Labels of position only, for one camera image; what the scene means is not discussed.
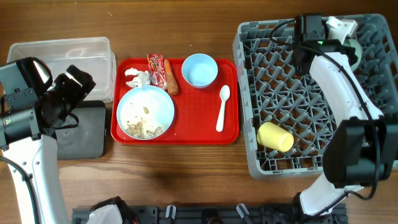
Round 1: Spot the green bowl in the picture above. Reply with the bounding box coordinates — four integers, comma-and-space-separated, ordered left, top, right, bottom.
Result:
344, 39, 363, 72

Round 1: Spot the yellow cup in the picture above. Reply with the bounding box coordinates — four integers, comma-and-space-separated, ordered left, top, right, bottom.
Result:
256, 122, 294, 152

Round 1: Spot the white plastic spoon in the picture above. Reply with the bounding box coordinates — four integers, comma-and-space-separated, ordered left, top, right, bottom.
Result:
216, 85, 231, 132

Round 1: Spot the light blue bowl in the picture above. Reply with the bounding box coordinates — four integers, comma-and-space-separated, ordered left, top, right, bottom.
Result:
181, 54, 218, 88

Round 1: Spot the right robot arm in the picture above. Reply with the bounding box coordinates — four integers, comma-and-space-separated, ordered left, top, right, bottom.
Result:
293, 14, 397, 217

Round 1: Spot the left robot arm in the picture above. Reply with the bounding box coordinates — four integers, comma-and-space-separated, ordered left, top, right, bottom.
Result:
1, 57, 96, 223

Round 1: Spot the grey dishwasher rack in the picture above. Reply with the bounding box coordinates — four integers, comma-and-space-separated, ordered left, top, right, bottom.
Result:
233, 14, 397, 179

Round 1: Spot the clear plastic bin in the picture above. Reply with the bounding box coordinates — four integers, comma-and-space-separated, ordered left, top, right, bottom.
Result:
7, 37, 116, 103

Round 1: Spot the black tray bin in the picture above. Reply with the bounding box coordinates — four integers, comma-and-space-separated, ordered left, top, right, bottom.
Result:
56, 100, 106, 160

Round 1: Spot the crumpled white tissue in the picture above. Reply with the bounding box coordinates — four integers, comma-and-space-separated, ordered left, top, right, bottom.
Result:
124, 68, 150, 88

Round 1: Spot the light blue plate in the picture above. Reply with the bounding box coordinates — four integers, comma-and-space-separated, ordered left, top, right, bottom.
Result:
116, 85, 175, 141

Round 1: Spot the red snack wrapper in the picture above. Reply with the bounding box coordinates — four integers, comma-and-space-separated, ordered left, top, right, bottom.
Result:
147, 54, 167, 90

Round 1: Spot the orange carrot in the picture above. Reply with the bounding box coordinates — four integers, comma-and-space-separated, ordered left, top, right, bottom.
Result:
164, 59, 178, 95

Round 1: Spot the red serving tray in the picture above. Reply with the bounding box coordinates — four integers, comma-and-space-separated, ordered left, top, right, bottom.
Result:
110, 58, 239, 145

